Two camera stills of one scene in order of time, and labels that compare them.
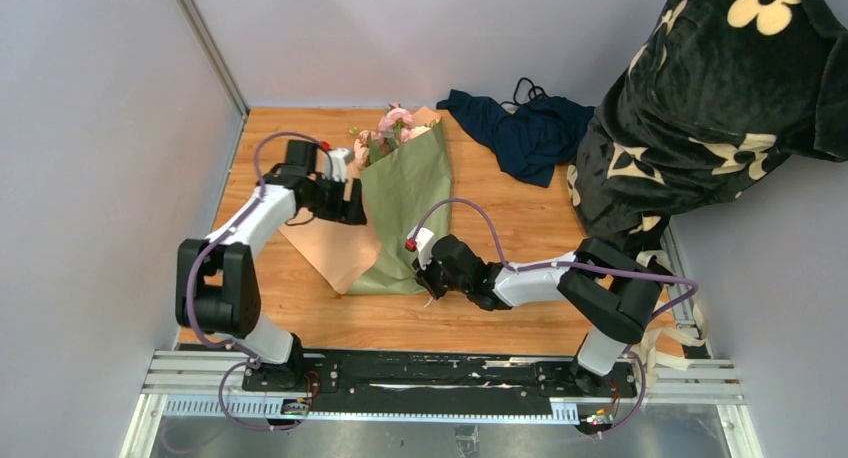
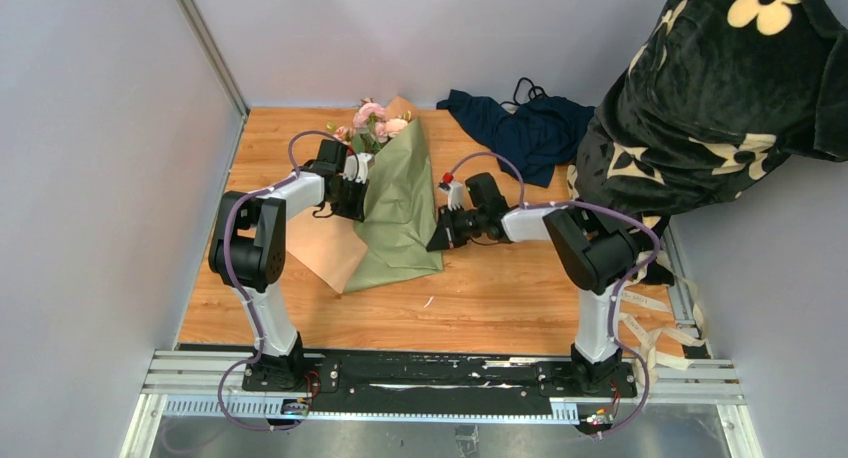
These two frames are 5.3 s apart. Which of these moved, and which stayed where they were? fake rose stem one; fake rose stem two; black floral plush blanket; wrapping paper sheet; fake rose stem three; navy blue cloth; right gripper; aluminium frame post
Moved: fake rose stem one; fake rose stem two; wrapping paper sheet; fake rose stem three; right gripper
Stayed: aluminium frame post; navy blue cloth; black floral plush blanket
